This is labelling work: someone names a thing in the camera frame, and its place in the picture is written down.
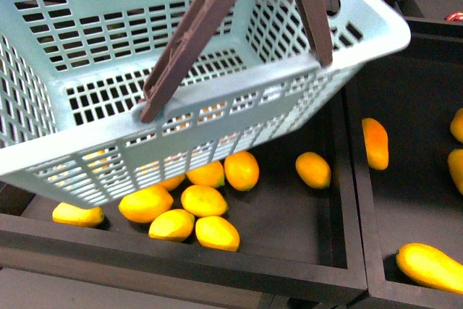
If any black wooden right tray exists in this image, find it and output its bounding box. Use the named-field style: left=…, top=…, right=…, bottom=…
left=343, top=17, right=462, bottom=308

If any long yellow mango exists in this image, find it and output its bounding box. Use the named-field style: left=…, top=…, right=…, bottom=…
left=395, top=242, right=462, bottom=295
left=362, top=118, right=389, bottom=171

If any brown basket handle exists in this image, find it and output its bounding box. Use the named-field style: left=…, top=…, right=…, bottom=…
left=140, top=0, right=333, bottom=123

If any light blue plastic basket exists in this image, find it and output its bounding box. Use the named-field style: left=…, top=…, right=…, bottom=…
left=1, top=0, right=410, bottom=208

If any black wooden mango tray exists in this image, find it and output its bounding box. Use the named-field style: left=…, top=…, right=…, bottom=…
left=1, top=95, right=367, bottom=308

